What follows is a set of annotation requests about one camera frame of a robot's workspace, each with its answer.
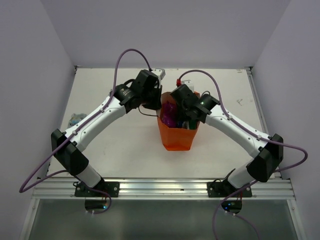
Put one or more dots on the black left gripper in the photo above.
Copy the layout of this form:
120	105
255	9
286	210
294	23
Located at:
155	105

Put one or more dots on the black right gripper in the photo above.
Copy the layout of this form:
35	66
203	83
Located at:
184	117

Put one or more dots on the green snack bag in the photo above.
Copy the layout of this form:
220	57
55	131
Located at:
190	124

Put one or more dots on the purple snack bag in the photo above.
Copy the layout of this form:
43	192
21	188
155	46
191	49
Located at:
169	114

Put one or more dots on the orange paper bag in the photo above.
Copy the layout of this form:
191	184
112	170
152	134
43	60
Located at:
173	139

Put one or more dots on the light blue snack packet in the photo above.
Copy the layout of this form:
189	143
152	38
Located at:
75	119

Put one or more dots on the blue Burts crisps bag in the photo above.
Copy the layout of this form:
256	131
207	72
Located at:
179	124

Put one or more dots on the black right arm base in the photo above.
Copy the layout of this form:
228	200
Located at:
220	188

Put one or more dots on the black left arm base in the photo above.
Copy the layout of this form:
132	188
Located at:
112	188

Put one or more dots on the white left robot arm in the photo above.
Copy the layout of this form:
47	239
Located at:
69	145

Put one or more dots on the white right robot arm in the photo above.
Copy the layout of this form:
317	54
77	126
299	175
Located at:
266	151

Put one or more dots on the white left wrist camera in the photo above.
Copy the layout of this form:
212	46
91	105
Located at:
159	72

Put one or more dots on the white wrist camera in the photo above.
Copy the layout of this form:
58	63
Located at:
159	72
186	83

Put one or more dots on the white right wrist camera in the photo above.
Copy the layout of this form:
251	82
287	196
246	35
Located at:
186	83

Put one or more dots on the aluminium table edge rail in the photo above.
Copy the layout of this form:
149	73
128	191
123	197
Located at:
256	99

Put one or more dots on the aluminium front mounting rail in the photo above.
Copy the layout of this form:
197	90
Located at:
62	188

